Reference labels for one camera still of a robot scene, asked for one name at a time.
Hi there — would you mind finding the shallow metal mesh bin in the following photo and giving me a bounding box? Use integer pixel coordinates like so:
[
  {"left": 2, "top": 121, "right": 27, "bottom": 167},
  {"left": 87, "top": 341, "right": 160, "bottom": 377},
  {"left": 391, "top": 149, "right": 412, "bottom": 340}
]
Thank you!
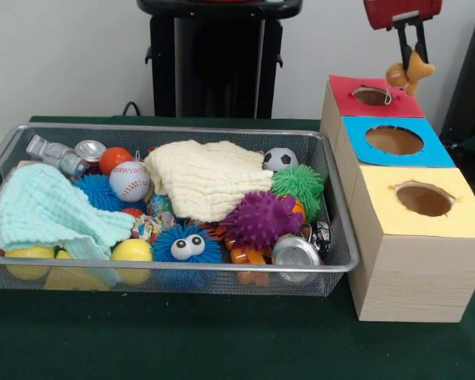
[{"left": 0, "top": 122, "right": 360, "bottom": 298}]

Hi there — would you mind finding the black cable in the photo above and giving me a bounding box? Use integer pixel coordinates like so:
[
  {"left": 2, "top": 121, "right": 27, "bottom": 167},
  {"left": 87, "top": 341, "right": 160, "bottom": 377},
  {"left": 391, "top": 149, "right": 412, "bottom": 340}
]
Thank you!
[{"left": 122, "top": 101, "right": 151, "bottom": 116}]

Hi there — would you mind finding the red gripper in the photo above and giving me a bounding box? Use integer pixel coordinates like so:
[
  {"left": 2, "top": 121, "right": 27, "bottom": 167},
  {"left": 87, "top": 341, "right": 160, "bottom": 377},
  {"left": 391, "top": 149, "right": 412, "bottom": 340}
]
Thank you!
[{"left": 363, "top": 0, "right": 443, "bottom": 74}]

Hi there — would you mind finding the green spiky ball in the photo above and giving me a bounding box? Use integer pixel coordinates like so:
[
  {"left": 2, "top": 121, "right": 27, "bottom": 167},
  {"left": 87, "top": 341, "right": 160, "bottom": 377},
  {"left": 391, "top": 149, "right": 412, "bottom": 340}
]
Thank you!
[{"left": 270, "top": 164, "right": 326, "bottom": 222}]

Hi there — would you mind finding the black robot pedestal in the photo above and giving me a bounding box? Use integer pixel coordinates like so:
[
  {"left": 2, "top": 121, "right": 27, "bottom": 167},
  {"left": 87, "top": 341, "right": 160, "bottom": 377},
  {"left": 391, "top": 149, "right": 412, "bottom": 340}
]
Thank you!
[{"left": 136, "top": 0, "right": 304, "bottom": 120}]

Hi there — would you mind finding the purple spiky toy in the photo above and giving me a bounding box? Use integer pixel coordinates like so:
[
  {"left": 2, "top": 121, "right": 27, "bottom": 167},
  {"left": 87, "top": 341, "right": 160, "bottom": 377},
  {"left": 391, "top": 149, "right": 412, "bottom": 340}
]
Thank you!
[{"left": 219, "top": 190, "right": 305, "bottom": 250}]

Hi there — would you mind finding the crushed silver can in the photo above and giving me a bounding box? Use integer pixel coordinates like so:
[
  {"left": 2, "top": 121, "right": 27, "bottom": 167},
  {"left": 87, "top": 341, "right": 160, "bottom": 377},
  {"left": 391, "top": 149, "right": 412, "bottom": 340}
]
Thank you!
[{"left": 272, "top": 233, "right": 324, "bottom": 267}]

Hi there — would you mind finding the wooden box with three holes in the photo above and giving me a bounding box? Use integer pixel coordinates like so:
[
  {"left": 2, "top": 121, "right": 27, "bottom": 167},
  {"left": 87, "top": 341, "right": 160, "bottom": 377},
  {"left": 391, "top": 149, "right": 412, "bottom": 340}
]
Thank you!
[{"left": 319, "top": 74, "right": 475, "bottom": 324}]

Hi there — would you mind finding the mint green cloth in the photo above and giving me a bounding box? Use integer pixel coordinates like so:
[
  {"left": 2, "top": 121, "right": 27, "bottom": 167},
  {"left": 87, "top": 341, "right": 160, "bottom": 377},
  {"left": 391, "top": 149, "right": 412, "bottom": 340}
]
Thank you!
[{"left": 0, "top": 162, "right": 135, "bottom": 261}]

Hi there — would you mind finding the blue fuzzy ball with eyes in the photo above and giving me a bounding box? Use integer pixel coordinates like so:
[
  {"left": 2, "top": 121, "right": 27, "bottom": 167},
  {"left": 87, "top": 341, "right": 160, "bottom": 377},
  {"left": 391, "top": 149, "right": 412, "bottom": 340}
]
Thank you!
[{"left": 152, "top": 224, "right": 222, "bottom": 264}]

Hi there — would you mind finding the small soccer ball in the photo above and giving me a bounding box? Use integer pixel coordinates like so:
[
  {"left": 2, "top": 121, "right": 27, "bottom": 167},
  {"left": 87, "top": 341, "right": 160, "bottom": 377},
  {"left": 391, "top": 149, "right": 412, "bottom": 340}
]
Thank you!
[{"left": 262, "top": 147, "right": 299, "bottom": 172}]

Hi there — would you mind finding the cream cloth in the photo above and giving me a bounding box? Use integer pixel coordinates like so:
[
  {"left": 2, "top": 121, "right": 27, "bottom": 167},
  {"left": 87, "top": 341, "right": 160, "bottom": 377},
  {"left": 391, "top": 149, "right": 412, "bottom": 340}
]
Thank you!
[{"left": 144, "top": 140, "right": 274, "bottom": 222}]

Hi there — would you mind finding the white baseball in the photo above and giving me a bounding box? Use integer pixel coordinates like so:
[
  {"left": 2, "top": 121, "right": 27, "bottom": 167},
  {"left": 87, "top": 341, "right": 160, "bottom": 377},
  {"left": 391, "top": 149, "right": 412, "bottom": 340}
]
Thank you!
[{"left": 108, "top": 160, "right": 151, "bottom": 203}]

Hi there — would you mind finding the orange ball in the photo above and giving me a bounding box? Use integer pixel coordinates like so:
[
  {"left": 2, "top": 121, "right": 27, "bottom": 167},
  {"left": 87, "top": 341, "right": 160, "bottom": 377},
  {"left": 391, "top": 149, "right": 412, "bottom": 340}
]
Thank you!
[{"left": 99, "top": 146, "right": 134, "bottom": 177}]

